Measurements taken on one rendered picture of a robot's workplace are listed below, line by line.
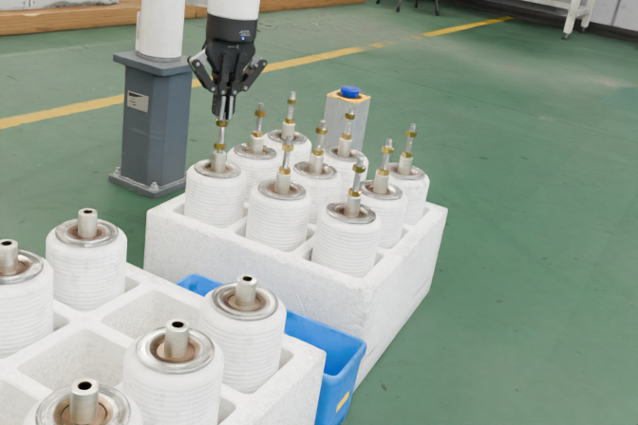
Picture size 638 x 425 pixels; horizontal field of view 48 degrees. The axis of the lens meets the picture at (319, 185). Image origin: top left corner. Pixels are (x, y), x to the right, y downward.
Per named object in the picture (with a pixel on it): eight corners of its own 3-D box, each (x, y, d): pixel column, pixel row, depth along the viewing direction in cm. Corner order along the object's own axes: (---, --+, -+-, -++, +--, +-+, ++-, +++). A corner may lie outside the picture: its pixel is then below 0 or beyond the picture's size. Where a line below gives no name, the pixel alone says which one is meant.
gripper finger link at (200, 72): (190, 53, 106) (213, 81, 110) (181, 62, 106) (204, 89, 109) (198, 58, 104) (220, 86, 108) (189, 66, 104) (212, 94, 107)
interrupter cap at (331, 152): (340, 146, 136) (340, 142, 136) (371, 158, 132) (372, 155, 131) (314, 153, 130) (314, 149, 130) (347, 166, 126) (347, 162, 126)
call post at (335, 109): (305, 233, 156) (326, 95, 144) (318, 223, 162) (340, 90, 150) (334, 243, 153) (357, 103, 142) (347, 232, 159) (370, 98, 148)
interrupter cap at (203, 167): (228, 161, 120) (229, 157, 120) (249, 178, 114) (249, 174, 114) (186, 164, 116) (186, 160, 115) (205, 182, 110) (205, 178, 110)
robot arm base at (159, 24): (129, 55, 157) (133, -26, 151) (158, 50, 164) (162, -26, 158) (161, 64, 153) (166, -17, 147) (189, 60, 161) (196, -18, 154)
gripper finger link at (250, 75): (265, 58, 110) (238, 85, 109) (271, 66, 111) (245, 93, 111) (256, 54, 112) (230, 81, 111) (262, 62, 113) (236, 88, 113)
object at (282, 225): (306, 288, 120) (322, 190, 113) (282, 314, 112) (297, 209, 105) (255, 271, 123) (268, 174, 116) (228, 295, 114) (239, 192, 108)
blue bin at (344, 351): (141, 370, 105) (146, 300, 101) (187, 336, 115) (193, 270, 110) (323, 456, 94) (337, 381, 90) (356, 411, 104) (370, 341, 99)
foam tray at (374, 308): (140, 307, 120) (145, 210, 114) (257, 230, 154) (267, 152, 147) (350, 397, 106) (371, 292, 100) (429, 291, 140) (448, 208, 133)
